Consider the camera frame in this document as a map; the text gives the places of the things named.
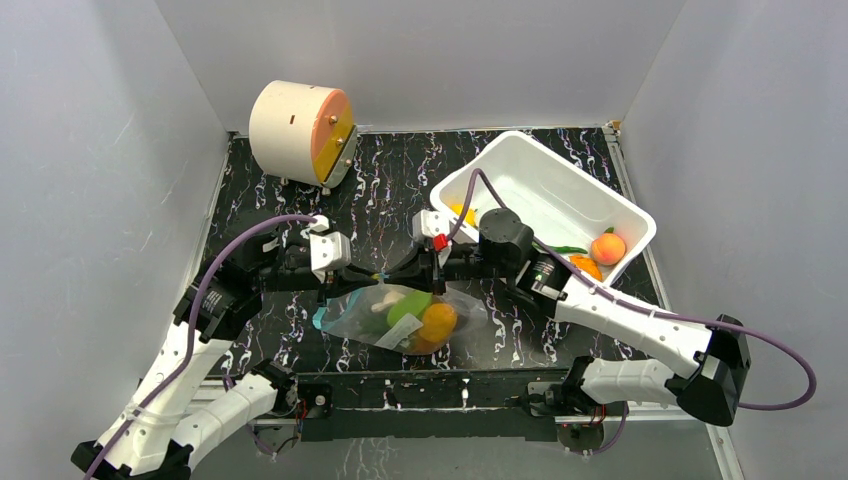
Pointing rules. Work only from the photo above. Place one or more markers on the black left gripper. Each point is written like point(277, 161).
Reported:
point(341, 280)

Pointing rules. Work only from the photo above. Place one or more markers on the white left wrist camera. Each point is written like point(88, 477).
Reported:
point(329, 249)

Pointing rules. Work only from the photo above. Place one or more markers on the orange toy carrot piece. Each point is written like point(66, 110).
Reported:
point(587, 265)

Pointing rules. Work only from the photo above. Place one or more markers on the cream cylindrical container orange lid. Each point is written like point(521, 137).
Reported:
point(303, 133)

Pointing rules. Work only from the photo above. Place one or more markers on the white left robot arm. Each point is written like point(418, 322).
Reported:
point(155, 436)

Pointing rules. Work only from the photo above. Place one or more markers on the clear blue zip top bag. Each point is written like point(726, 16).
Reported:
point(345, 317)

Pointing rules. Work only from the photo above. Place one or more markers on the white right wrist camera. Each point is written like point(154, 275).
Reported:
point(430, 229)

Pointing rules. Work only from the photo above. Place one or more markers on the toy peach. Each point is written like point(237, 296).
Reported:
point(608, 249)

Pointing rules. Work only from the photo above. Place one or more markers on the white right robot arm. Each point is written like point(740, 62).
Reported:
point(700, 369)

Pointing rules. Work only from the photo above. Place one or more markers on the white plastic bin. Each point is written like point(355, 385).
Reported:
point(564, 206)

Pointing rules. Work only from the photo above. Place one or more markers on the toy mushroom slice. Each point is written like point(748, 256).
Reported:
point(388, 300)

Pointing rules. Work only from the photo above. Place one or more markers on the green toy leaf vegetable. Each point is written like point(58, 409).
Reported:
point(415, 303)

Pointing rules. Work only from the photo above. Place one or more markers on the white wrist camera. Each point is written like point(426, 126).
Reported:
point(329, 249)
point(430, 229)

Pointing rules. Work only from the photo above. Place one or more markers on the toy orange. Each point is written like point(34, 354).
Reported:
point(438, 322)

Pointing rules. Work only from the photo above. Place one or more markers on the orange toy pineapple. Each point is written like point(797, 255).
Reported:
point(414, 345)

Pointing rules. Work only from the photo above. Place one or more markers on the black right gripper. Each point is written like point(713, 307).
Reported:
point(429, 268)

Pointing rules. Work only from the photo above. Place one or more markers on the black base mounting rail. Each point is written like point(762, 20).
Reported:
point(452, 404)

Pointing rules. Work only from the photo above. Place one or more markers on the green toy chili pepper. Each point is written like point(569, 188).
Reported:
point(563, 249)

